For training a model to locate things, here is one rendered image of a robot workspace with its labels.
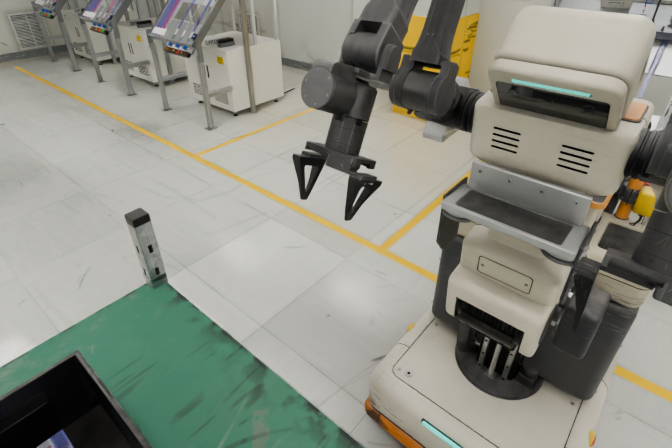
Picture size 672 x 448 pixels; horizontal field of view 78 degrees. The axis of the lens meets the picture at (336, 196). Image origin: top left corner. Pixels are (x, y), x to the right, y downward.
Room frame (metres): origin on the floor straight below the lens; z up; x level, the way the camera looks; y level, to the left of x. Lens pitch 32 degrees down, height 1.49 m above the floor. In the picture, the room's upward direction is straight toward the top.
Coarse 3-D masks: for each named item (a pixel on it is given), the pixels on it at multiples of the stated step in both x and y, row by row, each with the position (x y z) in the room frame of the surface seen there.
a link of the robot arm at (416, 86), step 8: (416, 72) 0.78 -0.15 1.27; (424, 72) 0.78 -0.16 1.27; (432, 72) 0.77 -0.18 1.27; (408, 80) 0.77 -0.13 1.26; (416, 80) 0.76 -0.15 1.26; (424, 80) 0.75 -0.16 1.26; (432, 80) 0.75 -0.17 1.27; (408, 88) 0.76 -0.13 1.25; (416, 88) 0.75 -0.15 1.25; (424, 88) 0.74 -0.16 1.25; (408, 96) 0.76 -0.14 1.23; (416, 96) 0.75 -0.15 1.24; (424, 96) 0.74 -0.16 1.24; (408, 104) 0.76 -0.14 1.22; (416, 104) 0.75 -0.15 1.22; (424, 104) 0.74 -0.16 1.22; (408, 112) 0.79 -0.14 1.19; (424, 112) 0.76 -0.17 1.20
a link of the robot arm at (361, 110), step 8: (360, 80) 0.63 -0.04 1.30; (360, 88) 0.61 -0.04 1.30; (368, 88) 0.61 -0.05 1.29; (360, 96) 0.60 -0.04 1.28; (368, 96) 0.61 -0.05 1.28; (360, 104) 0.60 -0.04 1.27; (368, 104) 0.61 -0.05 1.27; (352, 112) 0.60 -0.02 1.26; (360, 112) 0.60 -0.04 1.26; (368, 112) 0.61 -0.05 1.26; (360, 120) 0.61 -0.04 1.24; (368, 120) 0.61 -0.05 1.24
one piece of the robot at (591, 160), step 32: (480, 96) 0.81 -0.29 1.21; (480, 128) 0.77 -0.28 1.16; (512, 128) 0.73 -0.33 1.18; (544, 128) 0.69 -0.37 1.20; (576, 128) 0.66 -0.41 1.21; (640, 128) 0.64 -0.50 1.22; (512, 160) 0.73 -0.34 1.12; (544, 160) 0.69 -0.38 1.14; (576, 160) 0.65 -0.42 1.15; (608, 160) 0.62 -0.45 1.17; (640, 160) 0.60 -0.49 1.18; (608, 192) 0.62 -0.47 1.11; (480, 224) 0.81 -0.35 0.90; (480, 256) 0.74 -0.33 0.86; (512, 256) 0.71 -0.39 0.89; (544, 256) 0.69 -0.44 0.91; (448, 288) 0.74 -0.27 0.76; (480, 288) 0.70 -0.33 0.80; (512, 288) 0.69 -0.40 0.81; (544, 288) 0.64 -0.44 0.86; (512, 320) 0.64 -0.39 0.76; (544, 320) 0.61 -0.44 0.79
